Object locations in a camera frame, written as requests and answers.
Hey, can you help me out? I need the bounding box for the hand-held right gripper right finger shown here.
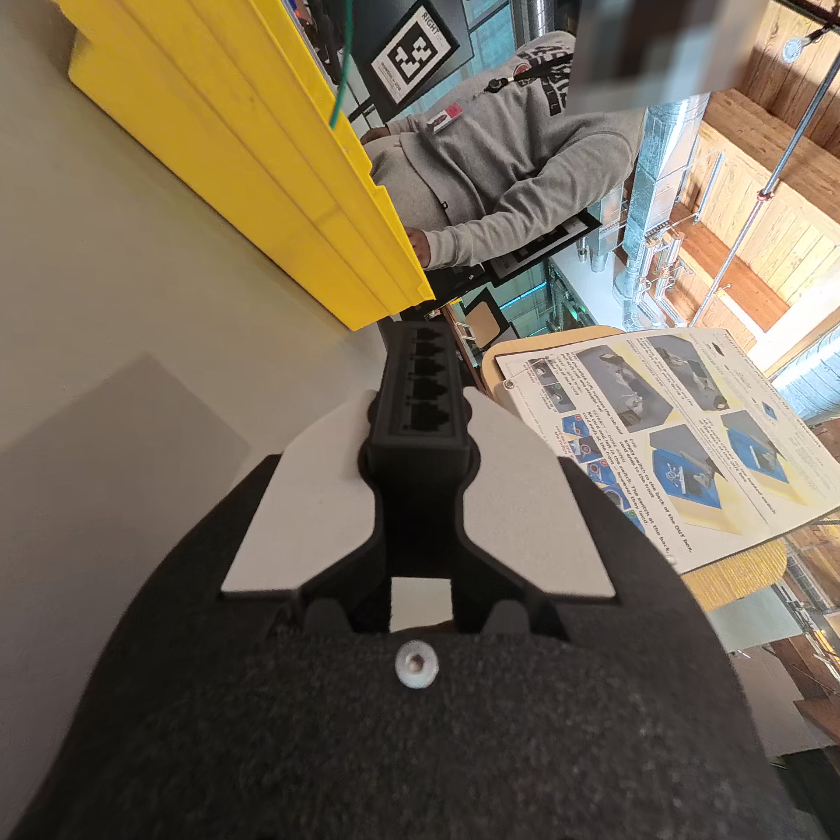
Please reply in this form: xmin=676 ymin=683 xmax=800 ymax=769
xmin=450 ymin=386 xmax=619 ymax=635

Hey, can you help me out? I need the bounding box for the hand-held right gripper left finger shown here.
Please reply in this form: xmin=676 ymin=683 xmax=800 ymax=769
xmin=220 ymin=390 xmax=391 ymax=634

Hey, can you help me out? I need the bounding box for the black network switch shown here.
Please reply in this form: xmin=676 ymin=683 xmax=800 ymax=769
xmin=365 ymin=320 xmax=475 ymax=580

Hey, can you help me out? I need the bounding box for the yellow storage bin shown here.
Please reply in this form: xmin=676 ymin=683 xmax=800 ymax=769
xmin=51 ymin=0 xmax=436 ymax=332

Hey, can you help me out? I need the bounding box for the green ethernet cable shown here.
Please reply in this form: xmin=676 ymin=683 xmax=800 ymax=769
xmin=327 ymin=0 xmax=359 ymax=130

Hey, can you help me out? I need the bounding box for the printed instruction sheet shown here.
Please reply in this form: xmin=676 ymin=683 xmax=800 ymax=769
xmin=495 ymin=327 xmax=840 ymax=574

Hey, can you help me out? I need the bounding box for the black wooden chair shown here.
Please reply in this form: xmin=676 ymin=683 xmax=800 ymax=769
xmin=458 ymin=287 xmax=511 ymax=353

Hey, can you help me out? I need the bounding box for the instruction sheet on board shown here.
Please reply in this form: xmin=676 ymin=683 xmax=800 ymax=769
xmin=480 ymin=324 xmax=790 ymax=616

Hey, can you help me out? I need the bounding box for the metal ceiling pipe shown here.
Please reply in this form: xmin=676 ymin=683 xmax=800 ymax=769
xmin=688 ymin=25 xmax=840 ymax=330

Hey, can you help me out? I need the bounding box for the metal ventilation duct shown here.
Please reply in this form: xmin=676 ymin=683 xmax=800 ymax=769
xmin=616 ymin=94 xmax=714 ymax=333

